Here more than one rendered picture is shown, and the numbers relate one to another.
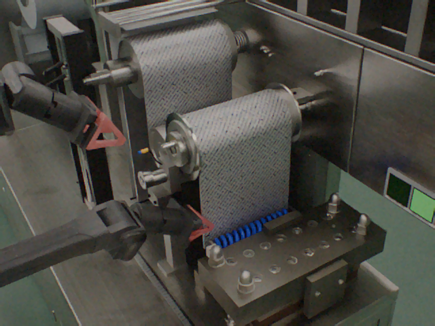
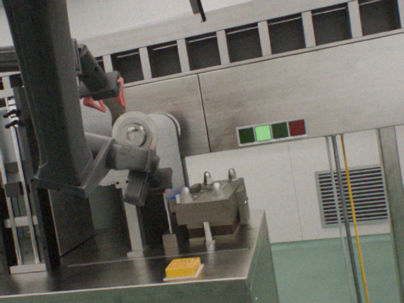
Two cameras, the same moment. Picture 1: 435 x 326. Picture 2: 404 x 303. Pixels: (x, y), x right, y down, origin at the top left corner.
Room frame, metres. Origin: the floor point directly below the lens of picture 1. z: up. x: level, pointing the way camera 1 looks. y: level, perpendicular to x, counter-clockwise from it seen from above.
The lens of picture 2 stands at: (-0.06, 0.84, 1.24)
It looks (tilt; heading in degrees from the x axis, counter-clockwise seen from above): 3 degrees down; 314
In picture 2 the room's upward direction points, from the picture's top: 9 degrees counter-clockwise
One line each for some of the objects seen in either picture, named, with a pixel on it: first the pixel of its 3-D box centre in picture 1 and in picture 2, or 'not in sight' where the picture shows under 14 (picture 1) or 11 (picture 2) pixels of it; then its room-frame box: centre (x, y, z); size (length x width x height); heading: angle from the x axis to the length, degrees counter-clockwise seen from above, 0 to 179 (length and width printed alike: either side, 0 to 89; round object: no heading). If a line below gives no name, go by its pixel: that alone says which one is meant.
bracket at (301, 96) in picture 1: (296, 95); not in sight; (1.09, -0.18, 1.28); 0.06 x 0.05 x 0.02; 121
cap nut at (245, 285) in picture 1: (245, 279); (217, 189); (0.75, -0.04, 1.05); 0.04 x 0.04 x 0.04
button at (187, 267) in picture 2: not in sight; (183, 267); (0.68, 0.19, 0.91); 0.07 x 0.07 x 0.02; 31
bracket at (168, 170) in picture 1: (166, 219); (130, 203); (0.95, 0.13, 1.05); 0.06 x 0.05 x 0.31; 121
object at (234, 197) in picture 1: (247, 197); (172, 174); (0.95, -0.06, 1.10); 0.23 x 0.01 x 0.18; 121
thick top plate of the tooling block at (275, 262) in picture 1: (293, 255); (214, 198); (0.87, -0.16, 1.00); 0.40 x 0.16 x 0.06; 121
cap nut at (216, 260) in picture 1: (216, 254); (185, 194); (0.83, 0.01, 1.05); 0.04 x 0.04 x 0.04
